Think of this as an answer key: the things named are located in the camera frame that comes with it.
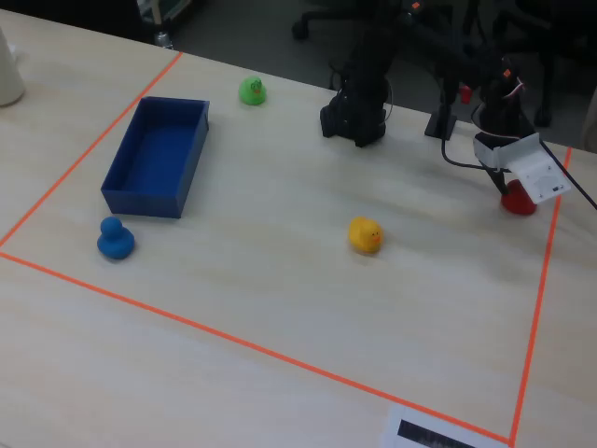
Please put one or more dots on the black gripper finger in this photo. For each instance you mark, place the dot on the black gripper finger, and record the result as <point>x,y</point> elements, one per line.
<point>500,184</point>

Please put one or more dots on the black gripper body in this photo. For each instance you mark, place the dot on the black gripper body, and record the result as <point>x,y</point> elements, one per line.
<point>498,127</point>

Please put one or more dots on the red rubber duck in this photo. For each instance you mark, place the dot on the red rubber duck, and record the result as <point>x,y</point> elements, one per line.
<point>517,204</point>

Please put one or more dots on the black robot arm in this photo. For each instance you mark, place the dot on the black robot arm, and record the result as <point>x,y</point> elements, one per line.
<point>359,93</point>

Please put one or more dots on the yellow rubber duck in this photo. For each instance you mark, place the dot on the yellow rubber duck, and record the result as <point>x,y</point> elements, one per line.
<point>365,235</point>

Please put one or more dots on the green rubber duck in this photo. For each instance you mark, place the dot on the green rubber duck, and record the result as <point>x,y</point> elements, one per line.
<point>252,92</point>

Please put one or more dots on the blue rectangular open box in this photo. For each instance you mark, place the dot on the blue rectangular open box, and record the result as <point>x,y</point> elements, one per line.
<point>154,154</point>

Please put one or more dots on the blue rubber duck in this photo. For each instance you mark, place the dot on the blue rubber duck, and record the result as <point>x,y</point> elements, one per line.
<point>115,240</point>

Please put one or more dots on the black office chair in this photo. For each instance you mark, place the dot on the black office chair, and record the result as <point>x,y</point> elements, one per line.
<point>542,116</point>
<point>301,30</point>

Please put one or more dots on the orange tape strip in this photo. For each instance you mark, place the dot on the orange tape strip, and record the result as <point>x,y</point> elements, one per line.
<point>233,339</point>
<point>70,170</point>
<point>544,280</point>

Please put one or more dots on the white paper with black bar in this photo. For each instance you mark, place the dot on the white paper with black bar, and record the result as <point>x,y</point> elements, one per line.
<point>392,431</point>

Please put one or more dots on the pale wheeled cart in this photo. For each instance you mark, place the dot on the pale wheeled cart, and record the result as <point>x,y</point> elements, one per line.
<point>163,39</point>

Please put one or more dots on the white ceramic jug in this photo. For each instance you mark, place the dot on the white ceramic jug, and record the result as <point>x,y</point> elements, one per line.
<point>8,74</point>

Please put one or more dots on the white gripper camera mount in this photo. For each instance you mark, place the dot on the white gripper camera mount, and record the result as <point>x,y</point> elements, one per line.
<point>527,163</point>

